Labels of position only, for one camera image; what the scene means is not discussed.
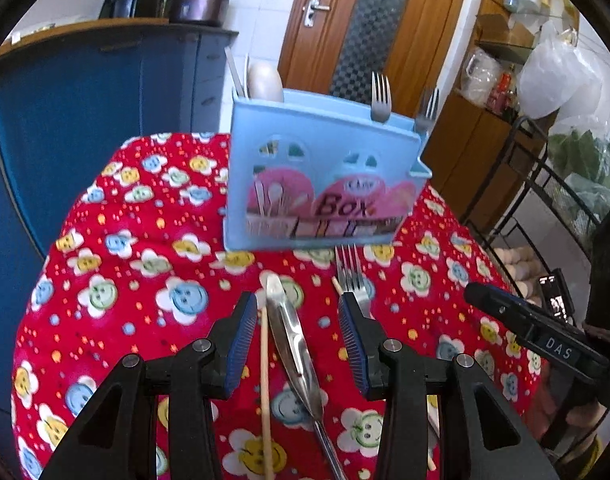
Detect red packets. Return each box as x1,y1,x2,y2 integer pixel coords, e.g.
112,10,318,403
486,71,520,115

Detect cardboard box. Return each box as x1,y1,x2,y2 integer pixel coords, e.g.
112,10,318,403
476,11,540,47

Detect clear plastic bag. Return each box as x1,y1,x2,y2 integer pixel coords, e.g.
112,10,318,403
459,49,502,107

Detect light blue utensil holder box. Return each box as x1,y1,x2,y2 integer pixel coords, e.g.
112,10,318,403
222,87,433,252

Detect dark rice cooker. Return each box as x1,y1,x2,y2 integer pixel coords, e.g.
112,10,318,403
165,0,230,28

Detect metal door handle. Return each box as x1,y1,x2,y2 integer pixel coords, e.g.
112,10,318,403
303,0,332,29

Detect white plastic bag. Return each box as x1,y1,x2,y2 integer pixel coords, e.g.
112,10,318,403
516,22,606,121

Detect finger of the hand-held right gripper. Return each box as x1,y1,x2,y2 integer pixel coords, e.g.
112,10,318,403
464,281,536,341

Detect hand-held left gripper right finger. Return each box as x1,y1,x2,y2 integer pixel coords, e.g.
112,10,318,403
337,294,560,480

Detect red printed tablecloth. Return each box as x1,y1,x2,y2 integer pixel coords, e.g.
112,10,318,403
10,132,546,480

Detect bag of green vegetables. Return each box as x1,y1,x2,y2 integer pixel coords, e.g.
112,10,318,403
547,122,610,226

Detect black metal rack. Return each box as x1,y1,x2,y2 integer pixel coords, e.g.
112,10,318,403
460,115,610,321

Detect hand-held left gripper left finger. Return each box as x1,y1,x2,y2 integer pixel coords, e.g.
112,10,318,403
37,291,260,480

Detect wooden shelf cabinet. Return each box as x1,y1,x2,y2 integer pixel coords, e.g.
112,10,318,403
425,0,580,231

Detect wooden cutting board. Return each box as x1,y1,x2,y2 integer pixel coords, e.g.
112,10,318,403
12,14,170,41

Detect wooden door with glass pane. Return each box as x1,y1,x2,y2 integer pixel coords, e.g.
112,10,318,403
277,0,473,118

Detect blue kitchen base cabinets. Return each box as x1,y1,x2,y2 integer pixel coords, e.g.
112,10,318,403
0,16,240,411

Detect stainless steel knife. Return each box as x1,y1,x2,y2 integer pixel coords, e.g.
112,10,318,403
265,272,350,480

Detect pile of eggs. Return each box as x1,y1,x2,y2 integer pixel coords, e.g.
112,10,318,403
494,246,543,301

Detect stainless steel fork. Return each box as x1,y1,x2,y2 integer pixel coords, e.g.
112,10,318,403
371,72,392,124
334,245,374,318
414,87,440,136

